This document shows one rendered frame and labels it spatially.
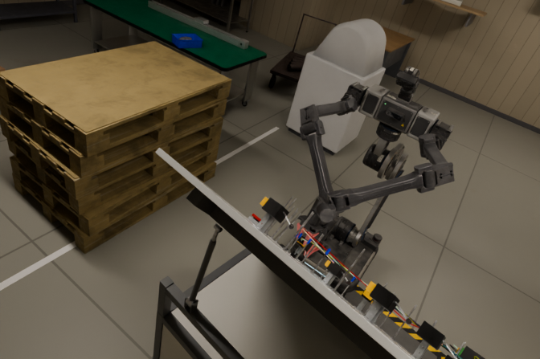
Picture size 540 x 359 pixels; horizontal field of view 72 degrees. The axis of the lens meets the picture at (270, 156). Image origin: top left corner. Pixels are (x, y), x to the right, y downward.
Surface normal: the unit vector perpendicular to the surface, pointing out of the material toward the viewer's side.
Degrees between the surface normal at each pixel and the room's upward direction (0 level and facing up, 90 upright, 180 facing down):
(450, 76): 90
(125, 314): 0
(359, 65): 90
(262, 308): 0
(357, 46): 90
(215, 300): 0
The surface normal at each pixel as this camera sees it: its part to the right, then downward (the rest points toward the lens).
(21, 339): 0.22, -0.80
